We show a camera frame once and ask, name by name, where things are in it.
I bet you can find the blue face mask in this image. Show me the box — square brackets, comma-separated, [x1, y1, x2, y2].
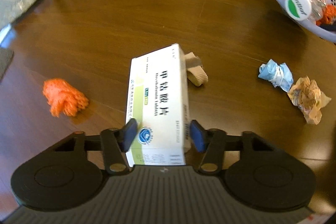
[258, 59, 294, 92]

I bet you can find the orange knitted yarn ball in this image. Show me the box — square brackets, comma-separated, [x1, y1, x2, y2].
[43, 79, 89, 117]

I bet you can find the grey door mat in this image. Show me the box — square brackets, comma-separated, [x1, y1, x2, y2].
[0, 47, 14, 80]

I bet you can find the white green medicine box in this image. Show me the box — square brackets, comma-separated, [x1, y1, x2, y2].
[126, 44, 191, 166]

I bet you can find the orange plastic bag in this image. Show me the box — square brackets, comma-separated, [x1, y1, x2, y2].
[316, 4, 336, 26]

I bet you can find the sheer white curtain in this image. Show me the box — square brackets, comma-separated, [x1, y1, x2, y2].
[0, 24, 15, 48]

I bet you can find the brown paper wrapper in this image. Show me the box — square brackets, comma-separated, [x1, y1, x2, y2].
[287, 76, 331, 124]

